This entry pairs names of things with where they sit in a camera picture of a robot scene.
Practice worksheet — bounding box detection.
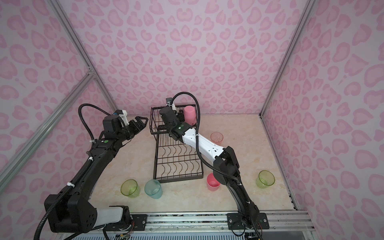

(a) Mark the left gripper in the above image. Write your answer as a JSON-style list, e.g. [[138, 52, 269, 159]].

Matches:
[[117, 116, 148, 143]]

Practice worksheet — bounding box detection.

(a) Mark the bright green plastic cup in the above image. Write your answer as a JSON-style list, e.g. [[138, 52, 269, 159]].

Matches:
[[120, 179, 141, 198]]

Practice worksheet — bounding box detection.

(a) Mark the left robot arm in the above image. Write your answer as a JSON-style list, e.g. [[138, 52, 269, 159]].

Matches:
[[44, 114, 148, 233]]

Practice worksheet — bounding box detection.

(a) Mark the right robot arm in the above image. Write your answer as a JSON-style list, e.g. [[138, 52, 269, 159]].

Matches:
[[160, 106, 260, 229]]

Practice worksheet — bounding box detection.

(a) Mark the clear pink plastic cup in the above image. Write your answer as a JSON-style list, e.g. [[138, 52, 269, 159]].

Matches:
[[210, 132, 224, 146]]

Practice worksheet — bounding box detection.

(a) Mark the teal plastic cup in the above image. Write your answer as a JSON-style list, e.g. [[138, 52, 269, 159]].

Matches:
[[145, 179, 163, 199]]

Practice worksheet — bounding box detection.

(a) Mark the pink cup front right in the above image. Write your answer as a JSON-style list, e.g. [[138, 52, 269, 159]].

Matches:
[[207, 173, 221, 192]]

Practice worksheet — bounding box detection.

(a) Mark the green cup far right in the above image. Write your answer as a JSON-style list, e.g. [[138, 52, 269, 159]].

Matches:
[[256, 170, 276, 189]]

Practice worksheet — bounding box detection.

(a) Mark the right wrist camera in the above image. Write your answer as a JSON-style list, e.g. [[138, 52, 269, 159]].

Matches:
[[166, 98, 176, 111]]

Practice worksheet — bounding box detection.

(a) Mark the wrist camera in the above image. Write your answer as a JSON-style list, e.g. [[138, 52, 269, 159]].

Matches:
[[166, 98, 176, 111], [113, 110, 129, 126]]

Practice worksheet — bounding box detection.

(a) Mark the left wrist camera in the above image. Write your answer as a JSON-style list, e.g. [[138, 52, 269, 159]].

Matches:
[[113, 110, 129, 126]]

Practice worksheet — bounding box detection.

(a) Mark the black wire dish rack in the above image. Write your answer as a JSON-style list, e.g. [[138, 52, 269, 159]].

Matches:
[[150, 107, 204, 183]]

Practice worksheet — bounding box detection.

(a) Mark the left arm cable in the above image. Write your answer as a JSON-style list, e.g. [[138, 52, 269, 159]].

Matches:
[[77, 103, 112, 143]]

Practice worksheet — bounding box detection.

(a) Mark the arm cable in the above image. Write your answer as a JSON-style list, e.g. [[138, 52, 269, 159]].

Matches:
[[171, 91, 242, 185], [77, 103, 112, 143]]

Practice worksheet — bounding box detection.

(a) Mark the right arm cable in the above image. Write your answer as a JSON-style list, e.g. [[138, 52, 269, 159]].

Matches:
[[171, 91, 242, 185]]

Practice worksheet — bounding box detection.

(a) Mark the aluminium frame post left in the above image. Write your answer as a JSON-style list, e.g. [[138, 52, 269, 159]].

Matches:
[[47, 1, 118, 110]]

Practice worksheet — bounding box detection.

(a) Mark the aluminium frame post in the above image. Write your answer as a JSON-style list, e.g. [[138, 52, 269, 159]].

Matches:
[[47, 1, 118, 110], [259, 0, 319, 119]]

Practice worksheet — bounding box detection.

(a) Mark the aluminium frame diagonal bar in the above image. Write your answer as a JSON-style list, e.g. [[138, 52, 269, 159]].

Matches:
[[1, 71, 95, 193]]

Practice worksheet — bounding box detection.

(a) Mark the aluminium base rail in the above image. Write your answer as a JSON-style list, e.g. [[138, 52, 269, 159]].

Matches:
[[55, 209, 319, 240]]

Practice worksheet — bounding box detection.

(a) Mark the aluminium frame post right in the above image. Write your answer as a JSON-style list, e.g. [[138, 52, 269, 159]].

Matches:
[[259, 0, 319, 119]]

